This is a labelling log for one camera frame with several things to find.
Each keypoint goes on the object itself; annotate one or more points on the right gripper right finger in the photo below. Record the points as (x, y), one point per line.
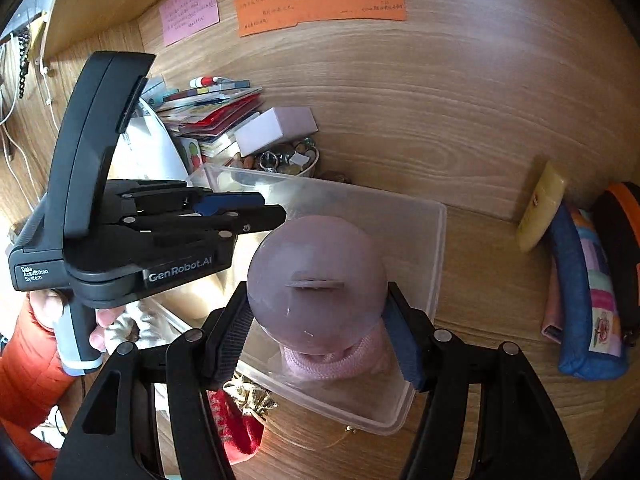
(519, 434)

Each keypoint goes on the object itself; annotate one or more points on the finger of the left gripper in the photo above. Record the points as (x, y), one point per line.
(178, 229)
(152, 197)

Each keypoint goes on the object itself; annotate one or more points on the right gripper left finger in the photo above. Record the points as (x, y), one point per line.
(114, 434)

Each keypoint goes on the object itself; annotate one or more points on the pink round portable fan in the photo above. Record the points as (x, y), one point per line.
(317, 286)

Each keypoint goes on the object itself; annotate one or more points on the red embroidered charm pouch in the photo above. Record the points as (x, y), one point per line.
(241, 435)

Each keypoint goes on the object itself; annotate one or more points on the bowl of small trinkets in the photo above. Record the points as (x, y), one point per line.
(296, 158)

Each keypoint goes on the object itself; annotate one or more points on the stack of books and cards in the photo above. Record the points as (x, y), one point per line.
(203, 121)

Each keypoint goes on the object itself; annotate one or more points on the white small cardboard box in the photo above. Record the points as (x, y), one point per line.
(274, 126)

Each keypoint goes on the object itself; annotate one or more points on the orange jacket sleeve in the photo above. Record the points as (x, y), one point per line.
(33, 379)

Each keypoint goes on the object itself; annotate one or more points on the blue patchwork pencil pouch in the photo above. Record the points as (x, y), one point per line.
(590, 338)

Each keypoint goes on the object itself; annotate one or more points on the clear plastic storage bin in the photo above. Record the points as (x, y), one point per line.
(410, 236)

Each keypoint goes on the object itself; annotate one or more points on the pink sticky note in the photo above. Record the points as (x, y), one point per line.
(183, 18)

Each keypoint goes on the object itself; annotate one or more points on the black orange round case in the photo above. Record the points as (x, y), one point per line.
(615, 215)

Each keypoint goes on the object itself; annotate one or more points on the yellow cream tube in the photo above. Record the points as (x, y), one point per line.
(542, 206)

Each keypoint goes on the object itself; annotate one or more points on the orange sticky note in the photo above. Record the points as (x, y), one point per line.
(256, 16)

